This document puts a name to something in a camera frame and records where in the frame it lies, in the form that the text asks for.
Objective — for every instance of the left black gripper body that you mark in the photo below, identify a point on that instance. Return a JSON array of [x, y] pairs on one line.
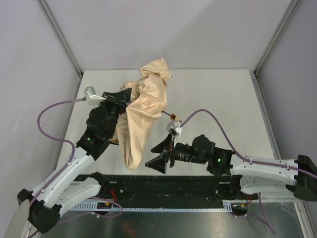
[[118, 97]]

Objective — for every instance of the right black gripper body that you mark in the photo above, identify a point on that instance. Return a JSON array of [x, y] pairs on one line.
[[169, 153]]

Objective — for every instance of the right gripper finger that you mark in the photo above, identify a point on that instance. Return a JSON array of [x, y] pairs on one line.
[[160, 147], [159, 163]]

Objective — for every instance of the beige folding umbrella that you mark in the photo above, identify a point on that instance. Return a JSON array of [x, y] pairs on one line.
[[147, 102]]

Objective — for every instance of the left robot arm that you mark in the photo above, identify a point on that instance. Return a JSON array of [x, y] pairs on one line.
[[56, 194]]

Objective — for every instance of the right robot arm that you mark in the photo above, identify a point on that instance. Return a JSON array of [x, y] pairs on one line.
[[257, 175]]

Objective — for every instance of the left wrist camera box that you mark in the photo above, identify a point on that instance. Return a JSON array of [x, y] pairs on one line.
[[91, 97]]

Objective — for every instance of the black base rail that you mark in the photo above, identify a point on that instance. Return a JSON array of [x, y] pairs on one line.
[[173, 192]]

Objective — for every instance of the left aluminium corner post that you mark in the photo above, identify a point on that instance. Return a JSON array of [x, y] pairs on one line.
[[48, 13]]

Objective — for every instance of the aluminium corner post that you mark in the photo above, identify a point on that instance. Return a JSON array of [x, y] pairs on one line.
[[278, 33], [48, 13]]

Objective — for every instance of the aluminium frame profile right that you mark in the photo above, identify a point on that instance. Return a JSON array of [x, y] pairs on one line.
[[283, 132]]

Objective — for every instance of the right aluminium corner post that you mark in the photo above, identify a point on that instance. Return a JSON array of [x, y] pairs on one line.
[[278, 33]]

